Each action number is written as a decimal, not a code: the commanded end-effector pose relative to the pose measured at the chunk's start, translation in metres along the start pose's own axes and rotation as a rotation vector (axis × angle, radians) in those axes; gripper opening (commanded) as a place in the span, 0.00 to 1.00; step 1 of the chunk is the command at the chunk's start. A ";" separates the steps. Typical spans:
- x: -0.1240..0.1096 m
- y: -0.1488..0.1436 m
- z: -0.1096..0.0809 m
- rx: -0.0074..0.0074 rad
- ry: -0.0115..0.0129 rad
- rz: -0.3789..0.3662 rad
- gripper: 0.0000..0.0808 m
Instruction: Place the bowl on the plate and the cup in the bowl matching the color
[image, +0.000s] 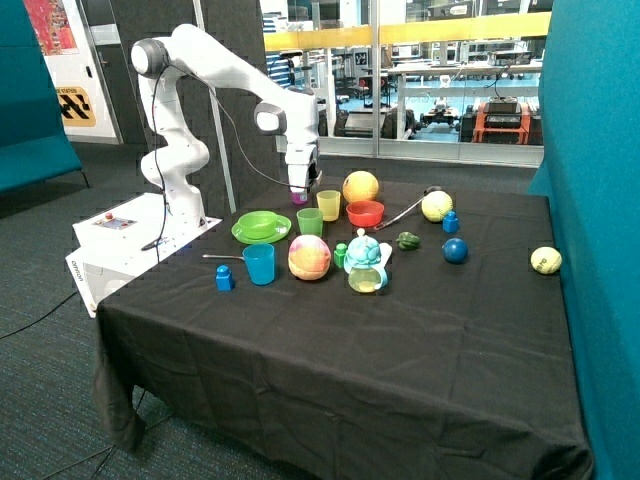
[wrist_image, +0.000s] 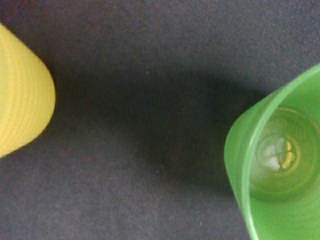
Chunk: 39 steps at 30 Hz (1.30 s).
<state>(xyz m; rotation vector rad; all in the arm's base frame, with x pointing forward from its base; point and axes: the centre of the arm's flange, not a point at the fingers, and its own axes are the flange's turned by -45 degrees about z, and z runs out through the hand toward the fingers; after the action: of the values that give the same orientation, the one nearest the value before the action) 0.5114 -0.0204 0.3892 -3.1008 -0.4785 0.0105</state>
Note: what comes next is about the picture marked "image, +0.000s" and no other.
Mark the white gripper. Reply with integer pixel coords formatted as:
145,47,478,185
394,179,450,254
285,142,321,189

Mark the green plastic cup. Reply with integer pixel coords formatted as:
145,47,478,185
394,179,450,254
296,208,324,237

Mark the green plastic bowl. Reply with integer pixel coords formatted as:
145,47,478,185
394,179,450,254
237,210,278,240

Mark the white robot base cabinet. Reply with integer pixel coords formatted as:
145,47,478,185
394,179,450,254
66,193,220,317

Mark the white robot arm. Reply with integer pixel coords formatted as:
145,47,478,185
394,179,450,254
131,24,320,229

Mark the purple plastic cup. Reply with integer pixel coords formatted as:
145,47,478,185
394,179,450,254
290,188,310,205

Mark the yellow plastic cup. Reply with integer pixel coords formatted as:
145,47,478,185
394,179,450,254
316,190,341,222

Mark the green plastic plate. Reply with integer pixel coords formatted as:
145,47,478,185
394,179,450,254
231,214,291,244

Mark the red plastic bowl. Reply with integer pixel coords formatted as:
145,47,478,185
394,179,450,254
346,200,385,228

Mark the blue plastic cup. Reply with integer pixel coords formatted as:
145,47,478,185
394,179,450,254
243,244,276,286

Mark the yellow orange ball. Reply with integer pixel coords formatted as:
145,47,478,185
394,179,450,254
342,171,379,203

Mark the pink yellow plush ball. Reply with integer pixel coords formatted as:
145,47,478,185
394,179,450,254
288,235,331,281

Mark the black metal ladle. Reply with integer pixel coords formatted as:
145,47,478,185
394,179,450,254
372,185,443,231

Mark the green toy block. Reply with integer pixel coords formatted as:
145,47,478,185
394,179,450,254
333,243,347,269

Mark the light blue toy bottle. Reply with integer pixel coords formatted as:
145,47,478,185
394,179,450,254
344,228,392,294

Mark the green toy pepper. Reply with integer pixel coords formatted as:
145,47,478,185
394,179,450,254
396,231,421,251

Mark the metal spoon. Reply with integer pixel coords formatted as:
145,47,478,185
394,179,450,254
201,254,245,261

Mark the yellow green softball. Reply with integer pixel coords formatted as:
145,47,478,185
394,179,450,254
421,191,453,223

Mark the blue toy block front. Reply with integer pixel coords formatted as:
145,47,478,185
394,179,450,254
215,265,235,292

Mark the blue toy block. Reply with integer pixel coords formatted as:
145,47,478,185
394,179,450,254
442,210,460,234
215,265,235,292

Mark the blue toy block rear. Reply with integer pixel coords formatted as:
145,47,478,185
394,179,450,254
442,210,460,234

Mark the dark blue ball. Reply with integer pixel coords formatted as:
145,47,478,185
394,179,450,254
442,237,469,264

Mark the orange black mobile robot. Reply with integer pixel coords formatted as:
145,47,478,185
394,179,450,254
459,96,543,146

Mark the black tablecloth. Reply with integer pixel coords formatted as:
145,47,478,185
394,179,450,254
93,189,595,479

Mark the yellow black sign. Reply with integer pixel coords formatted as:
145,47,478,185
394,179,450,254
56,86,96,128

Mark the yellow tennis ball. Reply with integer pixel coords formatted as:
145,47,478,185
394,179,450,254
530,246,563,275

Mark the teal sofa left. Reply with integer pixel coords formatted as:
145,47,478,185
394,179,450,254
0,0,83,193

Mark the teal partition right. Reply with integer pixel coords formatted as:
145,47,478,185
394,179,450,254
529,1,639,479

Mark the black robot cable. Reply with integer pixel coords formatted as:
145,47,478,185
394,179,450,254
141,63,301,252

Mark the red wall poster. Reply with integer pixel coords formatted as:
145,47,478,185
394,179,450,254
23,0,79,57

